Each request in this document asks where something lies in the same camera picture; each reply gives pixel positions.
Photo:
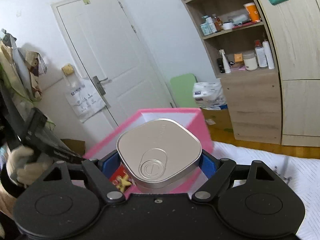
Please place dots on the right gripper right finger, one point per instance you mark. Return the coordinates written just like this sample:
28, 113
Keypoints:
218, 172

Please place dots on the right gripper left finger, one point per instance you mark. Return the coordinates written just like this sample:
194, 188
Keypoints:
98, 174

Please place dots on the pink storage box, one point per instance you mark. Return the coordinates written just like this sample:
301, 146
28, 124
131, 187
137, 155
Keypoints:
190, 118

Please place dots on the rose gold square tin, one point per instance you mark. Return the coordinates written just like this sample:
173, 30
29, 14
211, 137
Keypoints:
159, 155

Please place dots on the yellow star toy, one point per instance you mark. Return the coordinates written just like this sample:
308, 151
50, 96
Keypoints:
123, 182

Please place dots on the white gloved left hand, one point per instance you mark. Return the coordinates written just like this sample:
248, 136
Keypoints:
21, 172

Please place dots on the red glasses cloth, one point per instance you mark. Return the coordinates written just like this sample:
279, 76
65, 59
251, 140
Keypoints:
120, 171

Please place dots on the cardboard box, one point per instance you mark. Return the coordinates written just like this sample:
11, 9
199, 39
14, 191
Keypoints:
218, 119

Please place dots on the white plastic bag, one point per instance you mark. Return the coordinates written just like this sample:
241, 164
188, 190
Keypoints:
84, 99

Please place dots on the white paper pack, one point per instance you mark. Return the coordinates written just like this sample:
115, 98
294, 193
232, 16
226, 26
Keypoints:
209, 95

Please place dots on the green folding board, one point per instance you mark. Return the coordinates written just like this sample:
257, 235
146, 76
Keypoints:
182, 90

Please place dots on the white door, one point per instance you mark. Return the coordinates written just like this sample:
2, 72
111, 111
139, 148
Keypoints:
106, 48

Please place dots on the white jar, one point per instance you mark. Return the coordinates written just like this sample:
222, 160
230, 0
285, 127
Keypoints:
250, 60

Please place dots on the wooden bookshelf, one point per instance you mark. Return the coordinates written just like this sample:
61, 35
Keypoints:
253, 97

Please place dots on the orange paper cup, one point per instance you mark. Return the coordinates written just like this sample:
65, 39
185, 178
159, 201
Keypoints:
253, 12

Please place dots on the wooden wardrobe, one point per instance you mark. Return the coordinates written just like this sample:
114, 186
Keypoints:
294, 27

